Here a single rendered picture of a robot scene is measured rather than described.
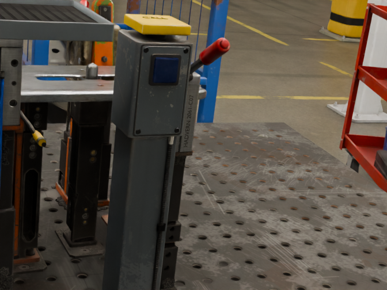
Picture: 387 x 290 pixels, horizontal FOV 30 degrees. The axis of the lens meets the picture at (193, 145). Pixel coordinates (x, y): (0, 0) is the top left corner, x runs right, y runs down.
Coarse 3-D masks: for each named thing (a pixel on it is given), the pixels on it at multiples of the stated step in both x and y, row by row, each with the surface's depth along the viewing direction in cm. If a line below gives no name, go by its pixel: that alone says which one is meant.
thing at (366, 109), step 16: (368, 0) 479; (384, 0) 466; (384, 32) 475; (368, 48) 480; (384, 48) 479; (368, 64) 480; (384, 64) 484; (368, 96) 488; (336, 112) 498; (368, 112) 493
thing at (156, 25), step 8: (128, 16) 83; (136, 16) 83; (144, 16) 83; (152, 16) 84; (160, 16) 85; (168, 16) 85; (128, 24) 82; (136, 24) 80; (144, 24) 79; (152, 24) 79; (160, 24) 80; (168, 24) 80; (176, 24) 81; (184, 24) 81; (144, 32) 79; (152, 32) 79; (160, 32) 80; (168, 32) 80; (176, 32) 81; (184, 32) 81
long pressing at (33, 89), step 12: (24, 72) 115; (36, 72) 116; (48, 72) 117; (60, 72) 118; (72, 72) 119; (84, 72) 120; (108, 72) 122; (24, 84) 109; (36, 84) 110; (48, 84) 111; (60, 84) 111; (72, 84) 112; (84, 84) 113; (96, 84) 114; (108, 84) 115; (24, 96) 104; (36, 96) 105; (48, 96) 106; (60, 96) 106; (72, 96) 107; (84, 96) 108; (96, 96) 109; (108, 96) 110; (204, 96) 118
